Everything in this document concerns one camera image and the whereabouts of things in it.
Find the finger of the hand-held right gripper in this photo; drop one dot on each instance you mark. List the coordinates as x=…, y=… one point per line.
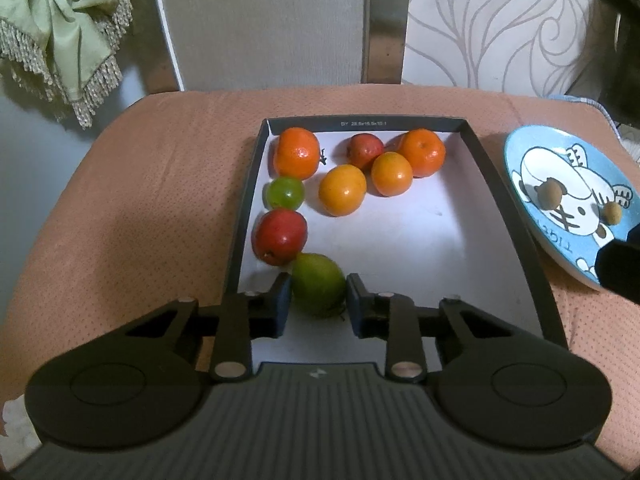
x=620, y=272

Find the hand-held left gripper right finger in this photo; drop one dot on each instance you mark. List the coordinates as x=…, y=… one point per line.
x=354, y=306

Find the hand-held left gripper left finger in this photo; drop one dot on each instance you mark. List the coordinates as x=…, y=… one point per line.
x=282, y=306

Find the green guava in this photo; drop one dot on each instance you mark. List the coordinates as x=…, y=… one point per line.
x=318, y=284

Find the red apple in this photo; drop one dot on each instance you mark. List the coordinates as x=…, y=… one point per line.
x=280, y=236

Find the black shallow cardboard box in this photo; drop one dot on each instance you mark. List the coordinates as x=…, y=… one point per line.
x=415, y=240

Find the small green lime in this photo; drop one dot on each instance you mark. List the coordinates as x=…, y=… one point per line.
x=285, y=193

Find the yellow-orange tangerine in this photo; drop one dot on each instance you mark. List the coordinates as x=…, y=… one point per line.
x=342, y=190

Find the blue cartoon plate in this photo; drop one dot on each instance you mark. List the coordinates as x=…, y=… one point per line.
x=550, y=170

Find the orange tangerine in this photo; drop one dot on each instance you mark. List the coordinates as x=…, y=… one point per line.
x=391, y=174
x=424, y=152

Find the brown longan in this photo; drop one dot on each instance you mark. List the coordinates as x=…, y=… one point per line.
x=552, y=194
x=612, y=212

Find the large tangerine with stem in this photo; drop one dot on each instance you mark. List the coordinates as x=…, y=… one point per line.
x=297, y=152

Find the small dark red plum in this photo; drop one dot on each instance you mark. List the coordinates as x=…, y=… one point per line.
x=365, y=150

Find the light blue cloth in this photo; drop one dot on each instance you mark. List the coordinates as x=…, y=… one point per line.
x=600, y=108

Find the green fringed curtain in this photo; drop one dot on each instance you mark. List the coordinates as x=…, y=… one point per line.
x=60, y=25

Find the dark furniture frame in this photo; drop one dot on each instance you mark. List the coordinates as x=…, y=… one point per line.
x=625, y=60

